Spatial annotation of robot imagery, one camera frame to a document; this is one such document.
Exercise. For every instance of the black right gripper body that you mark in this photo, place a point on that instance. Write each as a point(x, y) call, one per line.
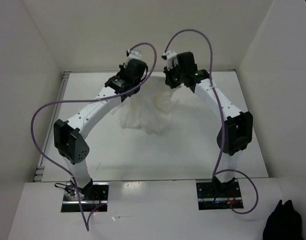
point(175, 75)

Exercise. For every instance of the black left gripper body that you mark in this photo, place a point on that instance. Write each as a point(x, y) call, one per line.
point(121, 70)

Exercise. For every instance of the white pleated skirt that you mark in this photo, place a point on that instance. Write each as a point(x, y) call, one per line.
point(150, 109)

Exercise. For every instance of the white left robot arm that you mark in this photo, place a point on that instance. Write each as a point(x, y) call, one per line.
point(70, 135)

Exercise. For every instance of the dark folded garment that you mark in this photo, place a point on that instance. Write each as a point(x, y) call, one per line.
point(284, 223)

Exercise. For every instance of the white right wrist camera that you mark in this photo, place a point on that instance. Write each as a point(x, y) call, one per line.
point(170, 57)

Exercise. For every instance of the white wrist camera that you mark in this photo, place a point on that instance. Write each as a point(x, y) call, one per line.
point(170, 57)
point(132, 54)

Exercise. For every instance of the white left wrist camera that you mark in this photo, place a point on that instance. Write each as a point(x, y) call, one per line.
point(132, 54)

